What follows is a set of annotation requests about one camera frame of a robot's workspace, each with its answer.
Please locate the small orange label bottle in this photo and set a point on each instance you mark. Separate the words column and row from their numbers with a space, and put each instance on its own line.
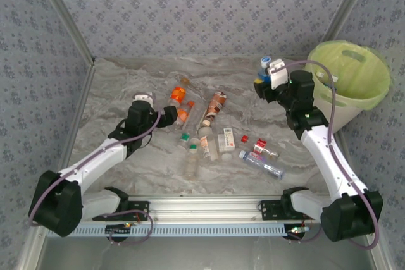
column 183, row 115

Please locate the large orange label bottle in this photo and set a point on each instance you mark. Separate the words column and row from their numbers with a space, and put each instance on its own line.
column 178, row 93

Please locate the slim clear bottle orange cap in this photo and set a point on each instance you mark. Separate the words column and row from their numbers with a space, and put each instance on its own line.
column 190, row 103

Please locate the small clear bottle green cap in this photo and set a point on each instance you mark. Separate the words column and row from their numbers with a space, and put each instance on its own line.
column 184, row 139

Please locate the blue label plastic bottle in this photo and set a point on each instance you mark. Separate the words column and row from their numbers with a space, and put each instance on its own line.
column 264, row 67

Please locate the clear bottle brown cap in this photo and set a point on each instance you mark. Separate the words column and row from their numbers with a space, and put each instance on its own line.
column 184, row 81

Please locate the tall clear bottle green cap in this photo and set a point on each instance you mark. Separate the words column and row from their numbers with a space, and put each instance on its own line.
column 191, row 161

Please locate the white bottle orange label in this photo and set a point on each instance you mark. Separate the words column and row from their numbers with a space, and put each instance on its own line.
column 207, row 143

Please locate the brown label plastic bottle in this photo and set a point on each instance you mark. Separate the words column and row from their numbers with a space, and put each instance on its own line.
column 215, row 104

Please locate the red bottle cap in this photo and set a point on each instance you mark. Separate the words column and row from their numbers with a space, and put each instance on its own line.
column 244, row 138

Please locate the small red label bottle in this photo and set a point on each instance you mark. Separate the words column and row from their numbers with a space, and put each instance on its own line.
column 260, row 146

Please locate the clear bottle white red label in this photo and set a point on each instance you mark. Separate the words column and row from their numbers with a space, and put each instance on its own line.
column 228, row 139

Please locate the clear blue water bottle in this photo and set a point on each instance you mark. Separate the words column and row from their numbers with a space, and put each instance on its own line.
column 261, row 162

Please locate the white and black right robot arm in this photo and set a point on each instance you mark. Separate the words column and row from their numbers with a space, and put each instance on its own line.
column 348, row 219

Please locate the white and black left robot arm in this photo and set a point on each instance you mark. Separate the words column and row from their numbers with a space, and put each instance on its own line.
column 53, row 210

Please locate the white plastic bin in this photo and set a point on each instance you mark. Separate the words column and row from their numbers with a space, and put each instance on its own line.
column 338, row 115

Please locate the black circuit board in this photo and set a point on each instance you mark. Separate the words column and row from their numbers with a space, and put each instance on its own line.
column 115, row 229
column 289, row 229

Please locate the grey metal lower panel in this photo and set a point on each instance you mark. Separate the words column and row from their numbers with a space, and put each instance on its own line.
column 202, row 254

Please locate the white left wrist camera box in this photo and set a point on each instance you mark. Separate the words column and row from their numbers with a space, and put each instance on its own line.
column 142, row 96

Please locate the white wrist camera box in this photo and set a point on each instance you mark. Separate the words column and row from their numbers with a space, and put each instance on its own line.
column 142, row 96
column 278, row 75

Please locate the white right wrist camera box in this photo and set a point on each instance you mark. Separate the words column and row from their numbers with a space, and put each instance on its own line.
column 278, row 75

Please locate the aluminium side rail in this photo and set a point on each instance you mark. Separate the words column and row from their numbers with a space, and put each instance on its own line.
column 83, row 93

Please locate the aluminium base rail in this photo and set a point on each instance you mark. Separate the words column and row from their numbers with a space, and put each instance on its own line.
column 202, row 208

